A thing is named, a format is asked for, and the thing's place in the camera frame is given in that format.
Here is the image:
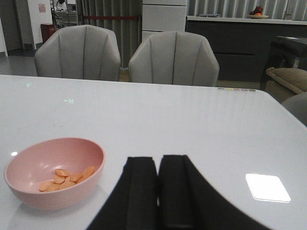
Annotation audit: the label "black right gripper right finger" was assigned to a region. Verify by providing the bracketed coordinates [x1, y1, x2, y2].
[158, 155, 266, 230]

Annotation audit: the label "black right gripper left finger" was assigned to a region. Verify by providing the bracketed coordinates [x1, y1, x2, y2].
[87, 157, 158, 230]

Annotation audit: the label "orange ham slices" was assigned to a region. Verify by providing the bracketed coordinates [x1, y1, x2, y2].
[38, 166, 95, 192]

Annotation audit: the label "pink bowl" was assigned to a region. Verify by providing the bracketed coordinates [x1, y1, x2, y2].
[4, 138, 106, 210]

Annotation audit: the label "right beige chair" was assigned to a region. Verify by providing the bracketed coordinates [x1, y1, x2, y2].
[129, 31, 219, 87]

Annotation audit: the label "beige chair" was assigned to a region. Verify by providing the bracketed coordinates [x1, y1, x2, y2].
[34, 24, 121, 81]
[129, 31, 219, 87]

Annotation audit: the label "left beige chair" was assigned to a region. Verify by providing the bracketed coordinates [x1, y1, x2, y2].
[34, 24, 121, 81]

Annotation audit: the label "dark grey counter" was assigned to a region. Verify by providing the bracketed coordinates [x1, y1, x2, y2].
[186, 16, 307, 82]

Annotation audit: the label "white drawer cabinet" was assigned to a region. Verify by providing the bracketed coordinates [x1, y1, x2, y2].
[142, 0, 188, 40]

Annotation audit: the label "red barrier belt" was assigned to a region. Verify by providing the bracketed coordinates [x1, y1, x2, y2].
[83, 15, 139, 20]

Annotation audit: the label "red trash bin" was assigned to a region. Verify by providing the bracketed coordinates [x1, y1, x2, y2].
[40, 23, 56, 43]

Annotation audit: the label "fruit plate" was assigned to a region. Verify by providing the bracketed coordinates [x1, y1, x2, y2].
[248, 6, 269, 19]

